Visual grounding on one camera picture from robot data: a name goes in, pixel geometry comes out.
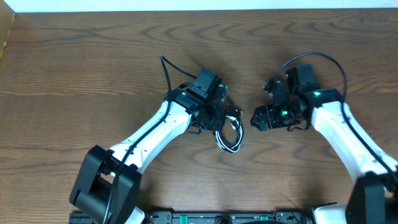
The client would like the black usb cable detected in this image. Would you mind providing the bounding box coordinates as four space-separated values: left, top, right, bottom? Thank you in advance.
213 96 245 153

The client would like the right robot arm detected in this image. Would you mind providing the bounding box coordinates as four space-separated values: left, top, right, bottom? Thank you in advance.
251 65 397 223

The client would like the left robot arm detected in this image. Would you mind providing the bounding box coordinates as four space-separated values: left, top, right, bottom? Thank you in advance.
69 69 244 223

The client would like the white usb cable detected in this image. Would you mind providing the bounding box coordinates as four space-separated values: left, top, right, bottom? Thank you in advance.
213 114 245 154

